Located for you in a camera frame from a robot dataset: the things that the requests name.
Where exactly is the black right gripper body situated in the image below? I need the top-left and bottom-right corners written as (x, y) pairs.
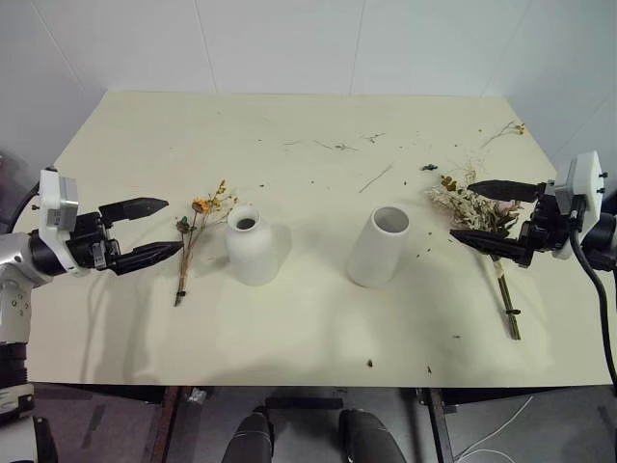
top-left (517, 181), bottom-right (578, 267)

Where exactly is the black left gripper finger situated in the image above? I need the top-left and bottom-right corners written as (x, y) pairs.
top-left (111, 240), bottom-right (186, 278)
top-left (97, 196), bottom-right (170, 225)

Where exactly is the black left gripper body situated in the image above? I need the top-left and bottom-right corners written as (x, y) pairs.
top-left (66, 209), bottom-right (122, 273)

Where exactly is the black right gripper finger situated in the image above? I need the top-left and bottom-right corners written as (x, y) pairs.
top-left (448, 229), bottom-right (527, 265)
top-left (467, 179), bottom-right (538, 204)

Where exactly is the white bottle-shaped vase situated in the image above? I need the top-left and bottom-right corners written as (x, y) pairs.
top-left (225, 204), bottom-right (282, 287)

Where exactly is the white cylindrical vase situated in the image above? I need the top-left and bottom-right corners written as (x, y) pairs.
top-left (346, 205), bottom-right (412, 289)

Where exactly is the pale dried flower bunch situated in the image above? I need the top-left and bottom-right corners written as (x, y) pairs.
top-left (423, 161), bottom-right (525, 341)

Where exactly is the yellow dried flower bunch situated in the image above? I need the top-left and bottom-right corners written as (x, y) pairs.
top-left (174, 178), bottom-right (240, 309)

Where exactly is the thin dry twig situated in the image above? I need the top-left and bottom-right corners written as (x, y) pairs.
top-left (358, 163), bottom-right (394, 195)

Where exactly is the rusty metal table leg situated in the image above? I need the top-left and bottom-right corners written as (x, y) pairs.
top-left (143, 385), bottom-right (195, 463)

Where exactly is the long thin dry stem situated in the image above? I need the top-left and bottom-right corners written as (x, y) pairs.
top-left (282, 139), bottom-right (361, 152)

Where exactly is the dark metal table leg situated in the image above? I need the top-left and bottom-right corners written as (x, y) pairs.
top-left (416, 387), bottom-right (459, 463)

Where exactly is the dark rounded shape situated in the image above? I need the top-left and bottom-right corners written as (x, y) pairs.
top-left (338, 408), bottom-right (407, 463)
top-left (225, 411), bottom-right (276, 463)

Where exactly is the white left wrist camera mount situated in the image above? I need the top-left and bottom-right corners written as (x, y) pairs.
top-left (37, 167), bottom-right (81, 277)

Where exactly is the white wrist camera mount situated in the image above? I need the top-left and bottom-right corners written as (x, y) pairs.
top-left (552, 150), bottom-right (610, 262)
top-left (37, 167), bottom-right (81, 277)

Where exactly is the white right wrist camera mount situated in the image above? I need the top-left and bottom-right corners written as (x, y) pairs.
top-left (552, 150), bottom-right (610, 262)

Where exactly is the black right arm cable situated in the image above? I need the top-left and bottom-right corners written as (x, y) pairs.
top-left (567, 204), bottom-right (617, 387)

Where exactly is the white floor cable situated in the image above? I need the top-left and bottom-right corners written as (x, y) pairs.
top-left (454, 394), bottom-right (537, 463)

